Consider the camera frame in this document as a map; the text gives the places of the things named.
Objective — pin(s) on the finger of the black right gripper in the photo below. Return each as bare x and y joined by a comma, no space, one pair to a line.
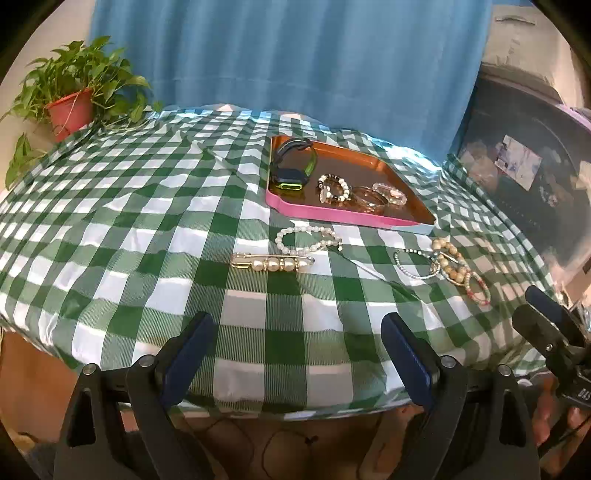
549,336
552,306

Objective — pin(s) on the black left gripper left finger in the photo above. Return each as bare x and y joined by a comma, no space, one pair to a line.
181,356

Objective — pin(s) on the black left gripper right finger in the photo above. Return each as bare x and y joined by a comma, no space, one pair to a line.
414,359

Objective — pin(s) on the silver metal bangle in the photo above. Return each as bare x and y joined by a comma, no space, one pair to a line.
416,264

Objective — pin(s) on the gold pearl hair clip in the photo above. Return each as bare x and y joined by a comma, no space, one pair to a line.
271,263

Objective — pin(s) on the gold amber bangle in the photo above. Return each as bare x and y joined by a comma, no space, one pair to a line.
369,200

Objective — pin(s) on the black smartwatch green trim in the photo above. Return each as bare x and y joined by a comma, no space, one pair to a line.
293,164

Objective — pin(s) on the person's right hand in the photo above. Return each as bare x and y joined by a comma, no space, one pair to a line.
559,434

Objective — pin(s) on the green white checkered tablecloth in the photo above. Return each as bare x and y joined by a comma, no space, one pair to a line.
118,237

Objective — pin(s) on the dark cabinet with sticker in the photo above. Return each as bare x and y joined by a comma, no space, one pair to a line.
531,155

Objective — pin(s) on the orange tray with pink rim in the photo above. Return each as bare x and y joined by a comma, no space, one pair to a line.
327,197

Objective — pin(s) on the blue curtain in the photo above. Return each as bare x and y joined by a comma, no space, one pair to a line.
402,71

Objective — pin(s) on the green plant in red pot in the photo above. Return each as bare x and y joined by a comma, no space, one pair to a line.
83,84

